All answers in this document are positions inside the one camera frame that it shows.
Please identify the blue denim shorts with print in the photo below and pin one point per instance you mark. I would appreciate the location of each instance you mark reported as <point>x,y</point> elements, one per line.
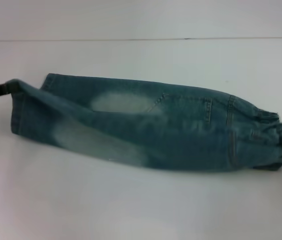
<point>156,130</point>

